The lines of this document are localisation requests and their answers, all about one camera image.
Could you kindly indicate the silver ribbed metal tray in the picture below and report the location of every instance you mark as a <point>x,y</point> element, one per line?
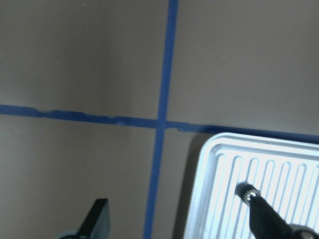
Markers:
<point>285,172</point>

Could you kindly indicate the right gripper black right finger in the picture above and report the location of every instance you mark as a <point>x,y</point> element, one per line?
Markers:
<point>265,223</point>

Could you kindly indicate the small bearing gear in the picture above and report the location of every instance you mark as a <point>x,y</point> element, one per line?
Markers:
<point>246,191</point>

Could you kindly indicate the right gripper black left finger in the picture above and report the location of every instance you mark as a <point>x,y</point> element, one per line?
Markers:
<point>97,223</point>

